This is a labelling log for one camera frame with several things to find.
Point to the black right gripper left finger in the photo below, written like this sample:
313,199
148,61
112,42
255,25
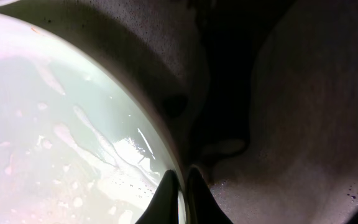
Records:
163,207

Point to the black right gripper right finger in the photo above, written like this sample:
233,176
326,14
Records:
203,207

